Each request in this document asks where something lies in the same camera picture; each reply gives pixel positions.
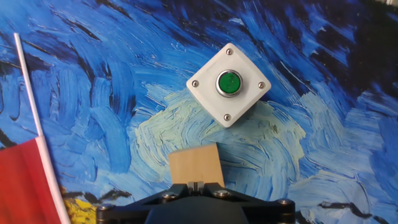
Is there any painted landscape print cloth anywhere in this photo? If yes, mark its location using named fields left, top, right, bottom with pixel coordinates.
left=0, top=0, right=398, bottom=224

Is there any light wooden block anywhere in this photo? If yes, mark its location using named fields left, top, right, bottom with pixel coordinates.
left=168, top=142, right=226, bottom=189

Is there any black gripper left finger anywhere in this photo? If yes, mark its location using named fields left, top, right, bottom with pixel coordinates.
left=96, top=182, right=197, bottom=224

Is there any large red flag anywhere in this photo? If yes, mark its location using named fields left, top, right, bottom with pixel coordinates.
left=0, top=32, right=72, bottom=224

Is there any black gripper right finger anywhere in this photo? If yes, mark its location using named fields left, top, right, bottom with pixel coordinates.
left=196, top=182, right=296, bottom=224

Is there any grey box green push button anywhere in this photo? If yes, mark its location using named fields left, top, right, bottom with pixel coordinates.
left=185, top=42, right=272, bottom=129

